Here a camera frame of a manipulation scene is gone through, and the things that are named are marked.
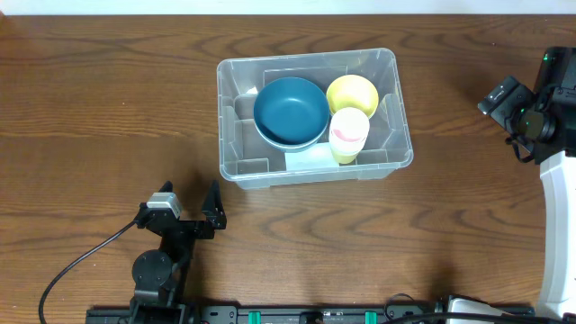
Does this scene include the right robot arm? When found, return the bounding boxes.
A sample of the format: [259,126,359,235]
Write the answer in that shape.
[478,47,575,320]

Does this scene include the yellow small bowl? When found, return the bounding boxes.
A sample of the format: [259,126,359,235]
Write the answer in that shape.
[326,75,380,118]

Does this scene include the left black cable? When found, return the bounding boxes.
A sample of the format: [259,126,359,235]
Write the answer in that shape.
[38,220,139,324]

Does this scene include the yellow cup front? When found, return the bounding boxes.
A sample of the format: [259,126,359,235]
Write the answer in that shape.
[332,150,359,165]

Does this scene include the white label in bin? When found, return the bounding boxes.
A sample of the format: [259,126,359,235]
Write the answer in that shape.
[284,142,339,171]

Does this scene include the pink cup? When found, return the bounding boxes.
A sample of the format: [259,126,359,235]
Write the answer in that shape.
[329,107,370,143]

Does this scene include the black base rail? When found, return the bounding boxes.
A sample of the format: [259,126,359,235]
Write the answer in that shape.
[85,303,536,324]

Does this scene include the dark blue bowl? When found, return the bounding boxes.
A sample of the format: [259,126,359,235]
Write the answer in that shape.
[256,125,328,152]
[253,76,330,132]

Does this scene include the clear plastic storage bin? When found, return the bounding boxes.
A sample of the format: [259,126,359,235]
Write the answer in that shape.
[216,48,414,189]

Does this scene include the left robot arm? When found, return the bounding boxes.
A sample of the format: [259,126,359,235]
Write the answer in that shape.
[128,181,227,324]

